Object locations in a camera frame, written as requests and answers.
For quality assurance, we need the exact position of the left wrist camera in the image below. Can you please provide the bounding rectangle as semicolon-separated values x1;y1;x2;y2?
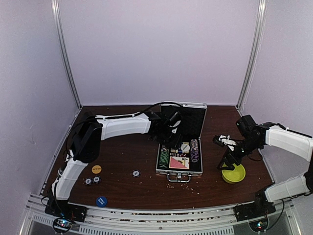
166;111;181;134

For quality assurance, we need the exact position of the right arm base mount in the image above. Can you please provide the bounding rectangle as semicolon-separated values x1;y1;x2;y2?
233;202;276;222

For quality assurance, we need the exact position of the blue small blind button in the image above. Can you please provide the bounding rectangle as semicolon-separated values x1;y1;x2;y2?
96;196;108;208

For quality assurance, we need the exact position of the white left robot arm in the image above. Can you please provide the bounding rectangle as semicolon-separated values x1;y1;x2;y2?
47;101;184;217

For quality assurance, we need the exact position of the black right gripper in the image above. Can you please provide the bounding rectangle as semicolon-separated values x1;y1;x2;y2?
217;137;261;170

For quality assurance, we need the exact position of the aluminium corner post right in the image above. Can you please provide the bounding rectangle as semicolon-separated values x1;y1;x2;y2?
237;0;267;112

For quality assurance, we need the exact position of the green poker chip stack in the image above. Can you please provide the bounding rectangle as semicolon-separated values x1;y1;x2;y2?
158;148;169;168

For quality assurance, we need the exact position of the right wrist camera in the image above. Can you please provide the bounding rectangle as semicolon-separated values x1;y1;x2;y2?
213;135;237;151

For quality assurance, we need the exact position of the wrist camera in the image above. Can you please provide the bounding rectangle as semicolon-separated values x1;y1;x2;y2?
166;111;181;134
213;135;237;151

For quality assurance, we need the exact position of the white dealer button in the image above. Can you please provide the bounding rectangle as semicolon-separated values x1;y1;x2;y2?
180;143;190;153

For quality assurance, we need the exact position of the aluminium corner post left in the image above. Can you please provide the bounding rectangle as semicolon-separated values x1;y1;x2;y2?
51;0;82;109

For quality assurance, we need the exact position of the aluminium corner post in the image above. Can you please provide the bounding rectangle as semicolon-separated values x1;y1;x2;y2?
237;0;267;112
51;0;82;109

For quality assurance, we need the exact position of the aluminium poker case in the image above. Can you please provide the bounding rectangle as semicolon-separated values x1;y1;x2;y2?
156;102;207;183

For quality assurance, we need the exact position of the row of red dice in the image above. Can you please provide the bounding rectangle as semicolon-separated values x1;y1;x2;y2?
170;152;189;158

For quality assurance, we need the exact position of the dark poker chip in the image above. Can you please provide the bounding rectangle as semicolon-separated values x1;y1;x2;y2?
92;176;101;184
132;170;141;178
84;178;92;186

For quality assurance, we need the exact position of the aluminium front rail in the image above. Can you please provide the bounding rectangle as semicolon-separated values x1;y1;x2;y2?
24;192;301;235

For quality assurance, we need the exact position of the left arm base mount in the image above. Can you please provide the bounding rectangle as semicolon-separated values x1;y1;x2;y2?
45;203;88;222

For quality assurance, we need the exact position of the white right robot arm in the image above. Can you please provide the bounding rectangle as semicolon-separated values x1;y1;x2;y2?
213;115;313;216

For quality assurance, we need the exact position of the green bowl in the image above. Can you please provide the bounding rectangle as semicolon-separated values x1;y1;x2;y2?
222;164;246;184

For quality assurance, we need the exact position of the purple poker chip stack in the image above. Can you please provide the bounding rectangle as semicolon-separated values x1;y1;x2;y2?
190;139;199;163

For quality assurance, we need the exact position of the red card deck box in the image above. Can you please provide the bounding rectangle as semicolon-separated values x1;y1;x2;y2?
169;157;190;169

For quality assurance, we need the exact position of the orange button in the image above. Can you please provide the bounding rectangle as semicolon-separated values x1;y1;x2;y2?
91;165;102;174

